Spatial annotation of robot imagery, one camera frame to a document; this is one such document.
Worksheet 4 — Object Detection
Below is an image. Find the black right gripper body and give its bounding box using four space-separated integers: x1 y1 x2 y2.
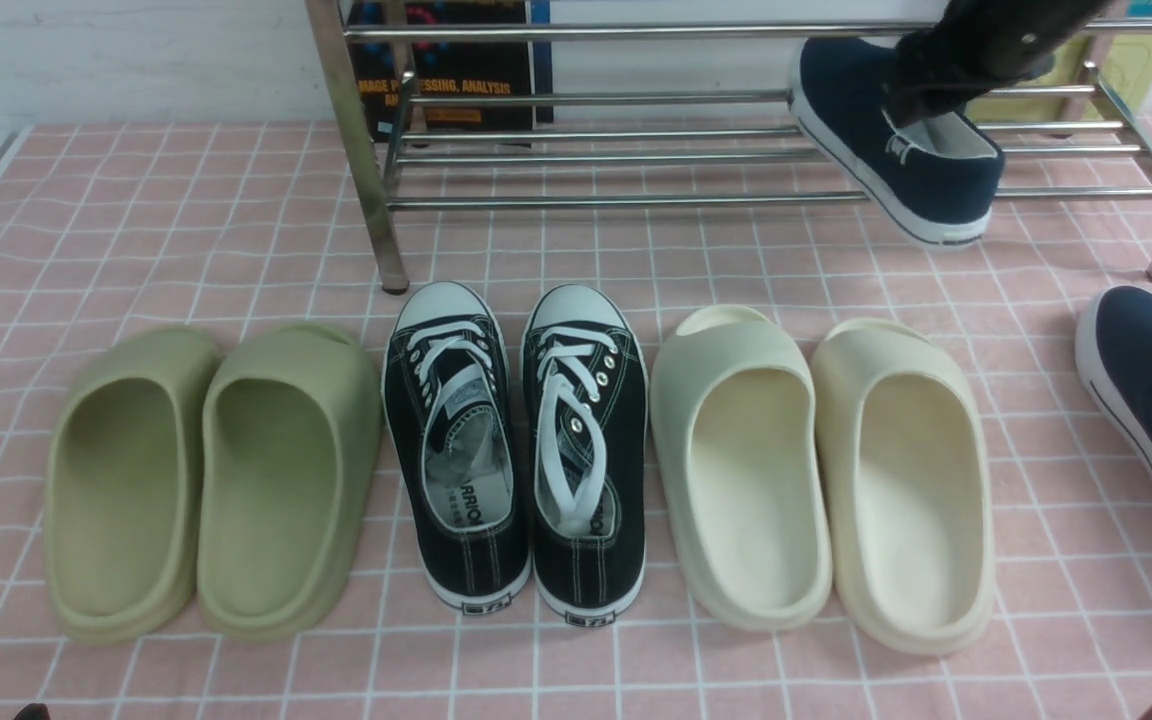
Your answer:
882 1 1111 128

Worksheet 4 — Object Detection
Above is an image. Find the stainless steel shoe rack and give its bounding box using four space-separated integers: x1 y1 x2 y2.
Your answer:
306 1 1152 295

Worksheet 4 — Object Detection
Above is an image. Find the yellow teal book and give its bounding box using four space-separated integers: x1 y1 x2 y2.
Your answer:
965 35 1152 126

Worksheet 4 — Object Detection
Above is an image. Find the cream slipper right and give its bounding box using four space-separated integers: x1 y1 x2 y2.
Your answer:
810 318 996 655

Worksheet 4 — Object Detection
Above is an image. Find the cream slipper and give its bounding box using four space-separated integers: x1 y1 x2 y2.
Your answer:
649 305 833 632
810 318 996 655

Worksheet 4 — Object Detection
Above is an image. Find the cream slipper left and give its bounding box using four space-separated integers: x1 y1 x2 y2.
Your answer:
649 305 833 632

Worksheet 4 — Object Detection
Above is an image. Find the black image processing book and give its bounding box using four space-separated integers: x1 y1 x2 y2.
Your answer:
349 1 550 143

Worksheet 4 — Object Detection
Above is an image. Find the black canvas sneaker right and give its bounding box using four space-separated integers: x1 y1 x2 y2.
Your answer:
518 285 647 626

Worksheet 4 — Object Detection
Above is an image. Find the black canvas sneaker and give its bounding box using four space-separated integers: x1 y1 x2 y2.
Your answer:
381 281 532 615
518 285 647 626

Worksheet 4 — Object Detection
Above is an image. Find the black canvas sneaker left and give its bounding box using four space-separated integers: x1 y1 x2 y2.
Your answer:
381 281 532 615

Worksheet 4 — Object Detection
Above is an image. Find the pink checkered tablecloth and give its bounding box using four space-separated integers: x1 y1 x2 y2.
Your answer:
0 124 1152 719

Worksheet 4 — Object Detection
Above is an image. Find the green slipper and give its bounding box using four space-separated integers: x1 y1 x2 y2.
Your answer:
197 323 381 641
44 325 221 644

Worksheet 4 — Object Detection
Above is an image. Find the green slipper far left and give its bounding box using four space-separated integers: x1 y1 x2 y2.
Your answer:
44 325 221 644

